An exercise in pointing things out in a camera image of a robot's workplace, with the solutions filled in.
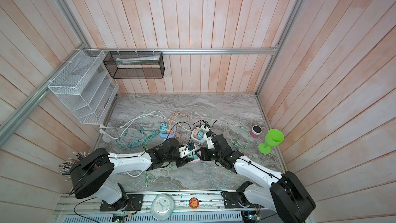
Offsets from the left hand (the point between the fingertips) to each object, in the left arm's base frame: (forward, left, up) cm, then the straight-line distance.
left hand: (190, 157), depth 84 cm
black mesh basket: (+59, +40, +20) cm, 74 cm away
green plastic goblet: (+7, -45, +11) cm, 46 cm away
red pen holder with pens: (-11, +54, +14) cm, 57 cm away
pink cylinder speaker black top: (+16, -40, +2) cm, 43 cm away
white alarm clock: (-23, +13, -1) cm, 27 cm away
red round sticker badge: (-22, -2, -3) cm, 22 cm away
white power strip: (+16, -8, +5) cm, 18 cm away
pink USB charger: (+13, -3, +3) cm, 14 cm away
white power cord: (+18, +49, -4) cm, 52 cm away
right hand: (+2, -5, +2) cm, 5 cm away
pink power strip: (-2, -3, -1) cm, 4 cm away
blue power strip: (+14, +14, -2) cm, 20 cm away
